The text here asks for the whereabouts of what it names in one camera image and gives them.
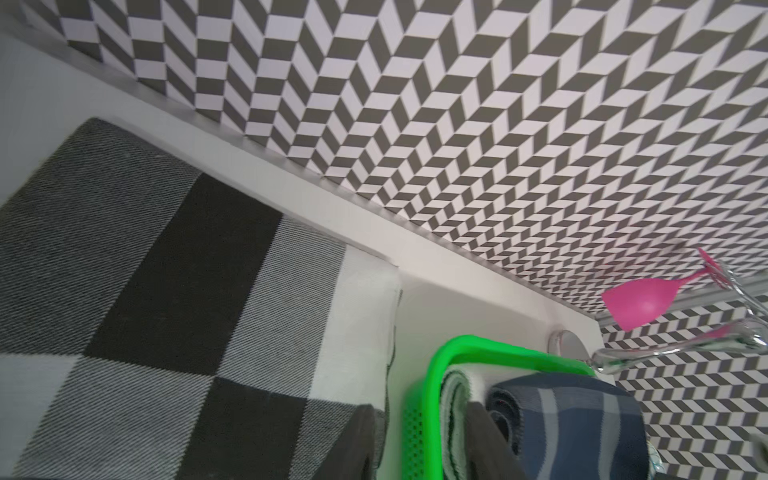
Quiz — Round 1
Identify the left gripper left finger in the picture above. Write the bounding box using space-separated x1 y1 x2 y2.
313 404 376 480

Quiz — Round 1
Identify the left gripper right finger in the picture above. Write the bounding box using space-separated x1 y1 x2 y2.
464 402 527 480

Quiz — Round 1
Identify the green plastic basket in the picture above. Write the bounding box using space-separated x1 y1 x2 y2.
401 335 595 479

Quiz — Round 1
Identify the navy striped scarf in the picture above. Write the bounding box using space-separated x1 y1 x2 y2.
486 373 650 479

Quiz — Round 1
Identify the smiley black white scarf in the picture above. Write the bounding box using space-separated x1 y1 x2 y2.
439 363 514 480

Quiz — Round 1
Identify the grey black checked scarf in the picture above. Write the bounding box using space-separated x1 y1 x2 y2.
1 118 401 479

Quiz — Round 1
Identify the pink plastic wine glass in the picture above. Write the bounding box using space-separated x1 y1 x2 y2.
601 248 725 331

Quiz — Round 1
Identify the chrome glass holder stand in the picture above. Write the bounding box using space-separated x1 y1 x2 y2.
547 257 768 376

